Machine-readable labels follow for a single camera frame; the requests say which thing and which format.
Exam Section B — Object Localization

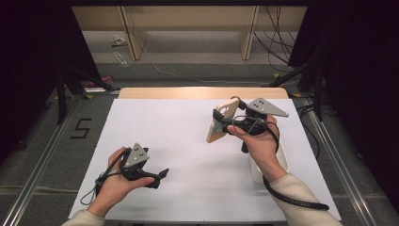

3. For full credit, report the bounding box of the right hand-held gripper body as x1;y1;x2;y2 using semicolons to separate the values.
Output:
220;96;290;154

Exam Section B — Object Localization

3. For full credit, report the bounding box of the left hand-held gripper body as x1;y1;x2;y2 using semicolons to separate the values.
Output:
120;142;160;189

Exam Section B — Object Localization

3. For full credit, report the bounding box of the orange patterned phone case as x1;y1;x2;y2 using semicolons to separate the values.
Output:
205;97;242;144

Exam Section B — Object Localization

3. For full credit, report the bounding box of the white plastic storage box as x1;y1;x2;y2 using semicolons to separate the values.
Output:
247;137;290;186

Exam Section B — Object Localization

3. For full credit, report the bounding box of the person's left hand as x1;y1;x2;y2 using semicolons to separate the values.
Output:
88;146;155;218

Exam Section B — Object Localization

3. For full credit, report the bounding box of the person's right hand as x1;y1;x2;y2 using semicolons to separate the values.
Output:
227;114;280;184

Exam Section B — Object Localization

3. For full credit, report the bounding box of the white table cover sheet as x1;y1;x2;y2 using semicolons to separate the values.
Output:
68;98;343;222

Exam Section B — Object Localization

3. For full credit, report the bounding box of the black metal stand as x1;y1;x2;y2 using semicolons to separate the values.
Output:
56;64;121;126
268;59;324;122

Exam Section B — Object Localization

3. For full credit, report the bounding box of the pink packet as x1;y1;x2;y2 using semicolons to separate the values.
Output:
87;74;115;89

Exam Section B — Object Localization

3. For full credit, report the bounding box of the clear plastic bottle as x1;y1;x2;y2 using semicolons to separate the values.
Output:
113;51;130;69

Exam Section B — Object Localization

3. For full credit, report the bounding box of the black curtain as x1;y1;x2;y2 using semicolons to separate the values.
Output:
0;0;103;164
288;0;399;215

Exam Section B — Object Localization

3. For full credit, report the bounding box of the wooden shelf unit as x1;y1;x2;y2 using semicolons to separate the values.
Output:
71;5;308;61

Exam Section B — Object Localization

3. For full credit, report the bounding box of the left hand-held gripper cable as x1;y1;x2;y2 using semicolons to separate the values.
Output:
79;148;132;206

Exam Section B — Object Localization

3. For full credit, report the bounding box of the hand-held gripper cable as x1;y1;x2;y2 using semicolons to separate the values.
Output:
79;148;132;206
231;114;330;212

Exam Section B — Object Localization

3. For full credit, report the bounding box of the bundle of black cables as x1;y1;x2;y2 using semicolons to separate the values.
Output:
253;5;299;73

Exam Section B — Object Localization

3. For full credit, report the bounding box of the metal floor rail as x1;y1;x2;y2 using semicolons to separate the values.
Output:
300;97;379;226
0;93;79;226

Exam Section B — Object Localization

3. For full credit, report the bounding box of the right hand-held gripper cable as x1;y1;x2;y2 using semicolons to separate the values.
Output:
231;114;330;212

